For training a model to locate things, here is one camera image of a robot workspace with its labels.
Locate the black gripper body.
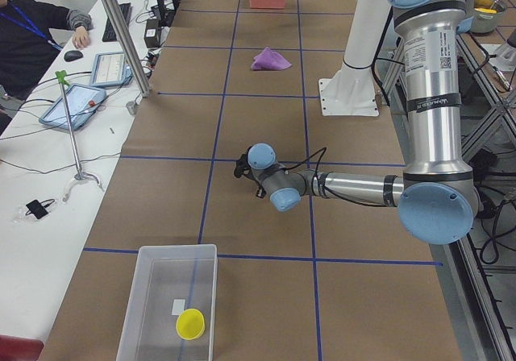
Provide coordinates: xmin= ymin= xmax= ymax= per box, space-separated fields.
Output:
xmin=256 ymin=185 xmax=267 ymax=197

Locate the purple cloth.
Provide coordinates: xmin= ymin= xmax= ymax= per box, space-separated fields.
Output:
xmin=251 ymin=47 xmax=292 ymax=71

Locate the yellow plastic cup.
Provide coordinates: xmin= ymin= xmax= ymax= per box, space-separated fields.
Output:
xmin=176 ymin=308 xmax=206 ymax=341

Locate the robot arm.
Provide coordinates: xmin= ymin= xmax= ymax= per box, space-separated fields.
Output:
xmin=234 ymin=0 xmax=480 ymax=245

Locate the black power adapter box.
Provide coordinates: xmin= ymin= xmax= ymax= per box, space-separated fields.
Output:
xmin=144 ymin=18 xmax=161 ymax=48

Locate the person's hand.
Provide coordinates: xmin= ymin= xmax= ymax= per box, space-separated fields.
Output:
xmin=72 ymin=26 xmax=90 ymax=49

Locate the black keyboard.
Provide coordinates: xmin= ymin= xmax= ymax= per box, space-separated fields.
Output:
xmin=102 ymin=2 xmax=133 ymax=43

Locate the white label sticker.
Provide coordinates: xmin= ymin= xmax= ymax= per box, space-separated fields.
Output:
xmin=171 ymin=299 xmax=185 ymax=316

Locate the teach pendant far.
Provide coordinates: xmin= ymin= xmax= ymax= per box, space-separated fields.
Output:
xmin=89 ymin=52 xmax=132 ymax=88

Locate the teach pendant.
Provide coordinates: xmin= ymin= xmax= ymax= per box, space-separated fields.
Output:
xmin=39 ymin=84 xmax=107 ymax=131
xmin=89 ymin=52 xmax=132 ymax=88

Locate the teach pendant near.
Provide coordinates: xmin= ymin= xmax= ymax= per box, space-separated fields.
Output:
xmin=39 ymin=84 xmax=107 ymax=131

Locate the black computer mouse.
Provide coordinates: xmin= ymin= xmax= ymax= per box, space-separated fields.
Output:
xmin=64 ymin=50 xmax=83 ymax=62

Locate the reacher grabber stick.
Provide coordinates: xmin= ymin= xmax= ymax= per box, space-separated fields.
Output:
xmin=56 ymin=70 xmax=104 ymax=203

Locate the small black device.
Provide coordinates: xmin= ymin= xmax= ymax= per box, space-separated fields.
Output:
xmin=26 ymin=200 xmax=48 ymax=219

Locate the steel bowl with bananas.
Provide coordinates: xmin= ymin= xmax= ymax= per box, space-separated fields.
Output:
xmin=471 ymin=0 xmax=507 ymax=34

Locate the seated person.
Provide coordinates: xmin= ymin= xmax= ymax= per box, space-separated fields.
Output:
xmin=1 ymin=0 xmax=93 ymax=100

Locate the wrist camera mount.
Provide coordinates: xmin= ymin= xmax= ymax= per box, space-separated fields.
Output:
xmin=233 ymin=153 xmax=252 ymax=179

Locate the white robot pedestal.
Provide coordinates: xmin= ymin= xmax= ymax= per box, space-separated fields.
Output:
xmin=318 ymin=0 xmax=392 ymax=117

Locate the aluminium frame post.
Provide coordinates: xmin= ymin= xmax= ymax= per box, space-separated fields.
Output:
xmin=102 ymin=0 xmax=151 ymax=98

